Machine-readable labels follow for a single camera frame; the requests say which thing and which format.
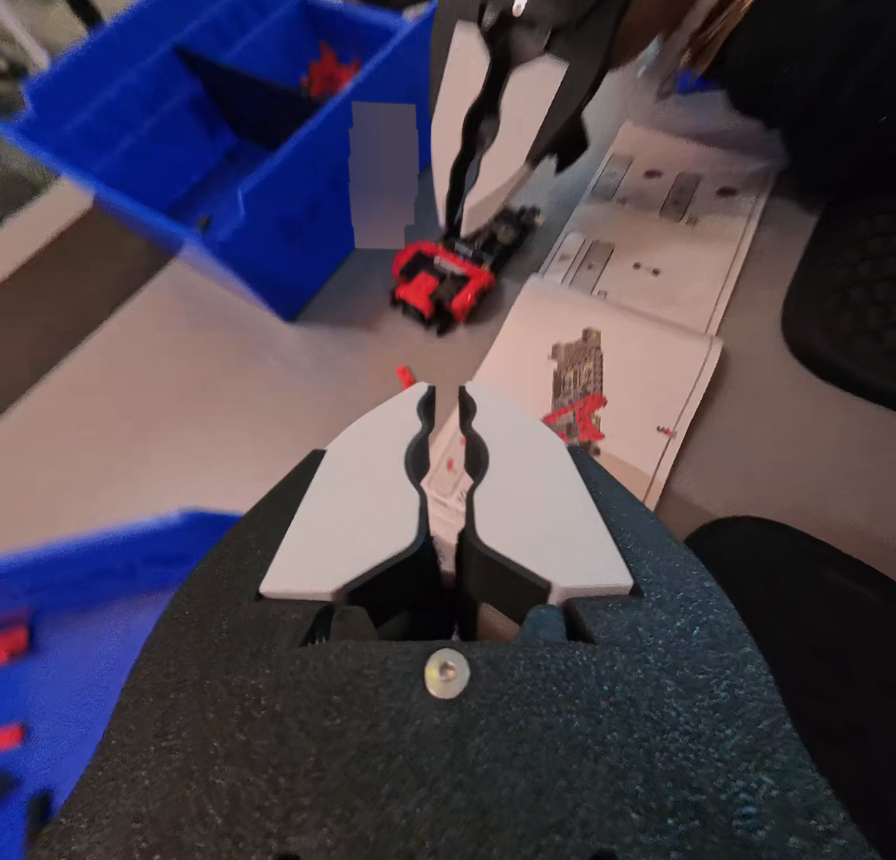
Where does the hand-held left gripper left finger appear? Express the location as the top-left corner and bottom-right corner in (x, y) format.
(259, 382), (438, 603)

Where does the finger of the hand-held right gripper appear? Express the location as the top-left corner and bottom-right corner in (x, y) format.
(458, 58), (571, 238)
(428, 20), (495, 236)

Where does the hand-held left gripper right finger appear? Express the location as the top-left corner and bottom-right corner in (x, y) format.
(455, 382), (634, 626)

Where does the red and black lego car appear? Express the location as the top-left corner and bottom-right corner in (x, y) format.
(391, 205), (544, 336)

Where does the pile of red lego pieces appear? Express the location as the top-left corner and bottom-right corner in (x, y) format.
(300, 40), (363, 99)

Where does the lego instruction booklet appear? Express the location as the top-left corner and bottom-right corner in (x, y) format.
(428, 275), (723, 512)

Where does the white instruction sheet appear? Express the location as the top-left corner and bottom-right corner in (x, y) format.
(539, 121), (779, 336)

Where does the blue plastic bin with divider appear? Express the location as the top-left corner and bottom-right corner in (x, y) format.
(0, 0), (441, 323)

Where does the person's dark clothing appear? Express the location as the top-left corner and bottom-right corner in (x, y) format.
(714, 0), (896, 190)

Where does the black mesh office chair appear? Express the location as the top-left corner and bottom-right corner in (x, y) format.
(780, 187), (896, 413)

